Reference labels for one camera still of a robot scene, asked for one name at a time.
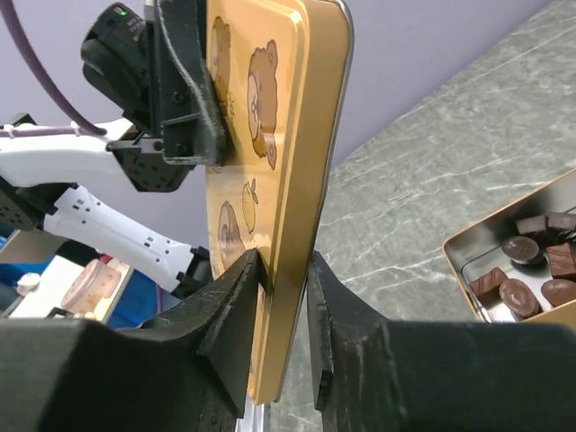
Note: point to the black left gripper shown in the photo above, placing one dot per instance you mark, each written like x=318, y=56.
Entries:
x=117, y=62

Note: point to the brown square chocolate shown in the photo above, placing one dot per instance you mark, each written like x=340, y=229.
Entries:
x=561, y=262

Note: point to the pink round container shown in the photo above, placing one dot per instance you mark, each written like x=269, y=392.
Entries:
x=96, y=282

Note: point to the gold tin box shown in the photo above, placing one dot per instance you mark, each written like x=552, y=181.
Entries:
x=474, y=251

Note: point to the dark chocolate cube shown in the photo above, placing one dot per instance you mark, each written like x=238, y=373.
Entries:
x=533, y=227

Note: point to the brown chocolate cube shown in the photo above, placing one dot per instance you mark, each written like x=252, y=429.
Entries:
x=487, y=286

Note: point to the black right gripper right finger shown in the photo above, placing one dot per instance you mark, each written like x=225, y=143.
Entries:
x=370, y=373

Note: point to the silver tin lid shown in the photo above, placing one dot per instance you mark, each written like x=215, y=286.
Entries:
x=280, y=70

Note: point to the dark chocolate piece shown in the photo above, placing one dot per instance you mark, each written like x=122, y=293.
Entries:
x=562, y=226

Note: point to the dark round chocolate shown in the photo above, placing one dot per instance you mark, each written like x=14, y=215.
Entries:
x=523, y=251

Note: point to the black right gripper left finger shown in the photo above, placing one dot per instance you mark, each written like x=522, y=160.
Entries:
x=184, y=370

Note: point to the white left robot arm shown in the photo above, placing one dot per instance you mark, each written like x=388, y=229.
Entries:
x=152, y=66

